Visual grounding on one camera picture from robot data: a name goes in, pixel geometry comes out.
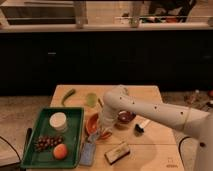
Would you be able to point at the orange fruit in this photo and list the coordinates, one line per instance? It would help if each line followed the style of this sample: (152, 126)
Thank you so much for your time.
(60, 151)

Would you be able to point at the black tool beside tray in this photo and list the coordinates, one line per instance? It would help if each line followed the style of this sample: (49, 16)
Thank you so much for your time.
(27, 138)

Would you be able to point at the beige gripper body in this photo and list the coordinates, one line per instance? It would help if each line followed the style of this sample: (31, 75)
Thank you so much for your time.
(97, 129)

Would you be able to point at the orange-red bowl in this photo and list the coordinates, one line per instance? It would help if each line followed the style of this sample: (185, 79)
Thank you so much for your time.
(91, 126)

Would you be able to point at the dark purple bowl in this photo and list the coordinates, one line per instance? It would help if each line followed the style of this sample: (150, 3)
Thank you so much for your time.
(125, 117)

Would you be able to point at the blue sponge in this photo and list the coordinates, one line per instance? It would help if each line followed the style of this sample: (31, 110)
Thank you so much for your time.
(87, 154)

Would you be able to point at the bunch of dark grapes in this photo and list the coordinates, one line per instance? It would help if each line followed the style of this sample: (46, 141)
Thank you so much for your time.
(45, 142)

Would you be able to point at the white handled black brush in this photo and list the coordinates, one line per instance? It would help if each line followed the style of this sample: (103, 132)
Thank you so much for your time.
(140, 127)

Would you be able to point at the light green small cup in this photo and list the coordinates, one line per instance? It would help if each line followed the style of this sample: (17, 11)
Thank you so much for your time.
(91, 99)

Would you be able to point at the green chili pepper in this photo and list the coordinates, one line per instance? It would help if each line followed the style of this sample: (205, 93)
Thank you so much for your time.
(67, 95)

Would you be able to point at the wooden block eraser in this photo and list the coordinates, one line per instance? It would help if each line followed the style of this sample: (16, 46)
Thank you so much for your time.
(116, 153)

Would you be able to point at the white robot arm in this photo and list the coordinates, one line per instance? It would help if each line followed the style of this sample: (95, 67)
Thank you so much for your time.
(195, 123)

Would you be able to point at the grey-blue towel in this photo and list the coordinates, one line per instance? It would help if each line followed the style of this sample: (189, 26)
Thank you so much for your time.
(93, 137)

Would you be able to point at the green plastic tray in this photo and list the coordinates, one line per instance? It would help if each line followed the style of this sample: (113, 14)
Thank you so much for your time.
(40, 156)

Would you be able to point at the white round container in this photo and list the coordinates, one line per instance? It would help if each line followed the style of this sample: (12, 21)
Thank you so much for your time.
(58, 121)

